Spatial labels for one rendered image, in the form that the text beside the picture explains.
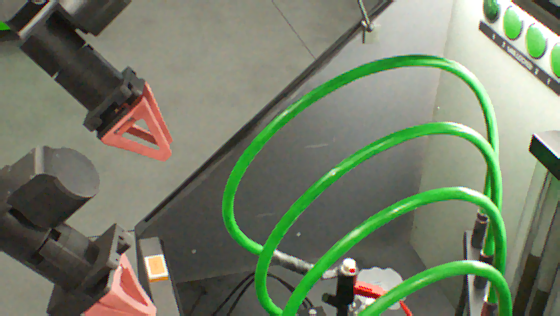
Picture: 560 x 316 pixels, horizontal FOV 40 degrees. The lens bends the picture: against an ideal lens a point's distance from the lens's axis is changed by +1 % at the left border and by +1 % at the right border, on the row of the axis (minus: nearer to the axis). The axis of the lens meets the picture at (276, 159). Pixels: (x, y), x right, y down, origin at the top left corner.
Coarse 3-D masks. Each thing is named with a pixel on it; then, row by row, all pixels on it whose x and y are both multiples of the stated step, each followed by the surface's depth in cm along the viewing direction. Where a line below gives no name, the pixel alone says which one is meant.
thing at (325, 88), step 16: (368, 64) 89; (384, 64) 89; (400, 64) 90; (416, 64) 91; (432, 64) 91; (448, 64) 92; (336, 80) 89; (352, 80) 89; (464, 80) 94; (304, 96) 89; (320, 96) 89; (480, 96) 96; (288, 112) 89; (272, 128) 90; (496, 128) 100; (256, 144) 90; (496, 144) 102; (240, 160) 92; (240, 176) 92; (224, 192) 94; (224, 208) 95; (240, 240) 98
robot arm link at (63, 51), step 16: (48, 16) 84; (32, 32) 84; (48, 32) 83; (64, 32) 84; (32, 48) 84; (48, 48) 84; (64, 48) 84; (80, 48) 85; (48, 64) 85; (64, 64) 84
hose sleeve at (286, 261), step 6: (276, 252) 102; (282, 252) 103; (276, 258) 101; (282, 258) 102; (288, 258) 103; (294, 258) 103; (276, 264) 102; (282, 264) 102; (288, 264) 103; (294, 264) 103; (300, 264) 104; (306, 264) 104; (294, 270) 104; (300, 270) 104; (306, 270) 104
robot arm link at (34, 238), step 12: (12, 216) 74; (24, 216) 74; (0, 228) 73; (12, 228) 74; (24, 228) 74; (36, 228) 75; (0, 240) 74; (12, 240) 74; (24, 240) 74; (36, 240) 75; (12, 252) 75; (24, 252) 75; (36, 252) 76
